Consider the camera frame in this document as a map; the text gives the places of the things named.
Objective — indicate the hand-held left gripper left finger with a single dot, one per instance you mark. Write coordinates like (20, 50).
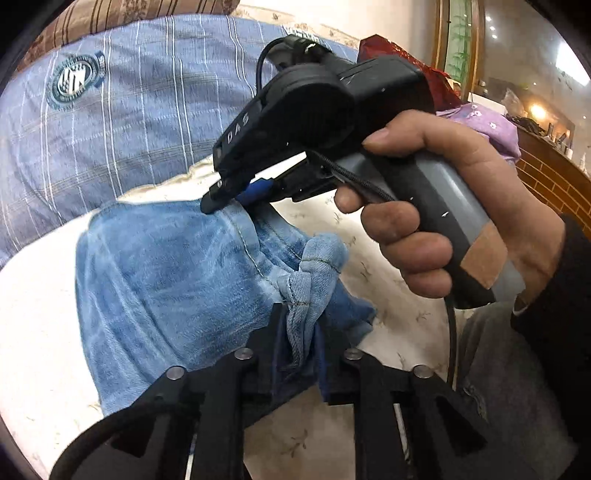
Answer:
(263, 364)

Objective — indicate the person's right forearm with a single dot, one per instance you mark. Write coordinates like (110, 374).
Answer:
(568, 323)

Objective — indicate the cream leaf print bed sheet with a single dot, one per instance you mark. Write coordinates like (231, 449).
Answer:
(37, 346)

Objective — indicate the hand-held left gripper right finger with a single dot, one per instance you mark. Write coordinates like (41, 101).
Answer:
(337, 369)

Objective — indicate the glowing lamp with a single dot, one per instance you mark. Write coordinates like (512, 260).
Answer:
(538, 110)

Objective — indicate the wooden framed mirror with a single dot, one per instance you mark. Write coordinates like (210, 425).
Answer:
(461, 41)

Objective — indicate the blue denim pants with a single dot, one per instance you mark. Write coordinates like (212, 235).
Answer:
(161, 286)

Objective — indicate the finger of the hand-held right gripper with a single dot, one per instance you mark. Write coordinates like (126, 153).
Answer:
(256, 191)
(214, 198)

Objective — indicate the person's right hand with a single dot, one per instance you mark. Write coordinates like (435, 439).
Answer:
(517, 207)

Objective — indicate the purple floral cloth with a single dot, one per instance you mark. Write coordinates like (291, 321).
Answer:
(480, 120)

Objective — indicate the dark red bag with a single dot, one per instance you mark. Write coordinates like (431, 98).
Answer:
(438, 87)

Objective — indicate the person's grey trouser leg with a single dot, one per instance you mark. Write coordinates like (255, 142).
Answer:
(498, 392)

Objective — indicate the brick patterned cabinet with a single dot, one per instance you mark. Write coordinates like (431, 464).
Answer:
(545, 175)

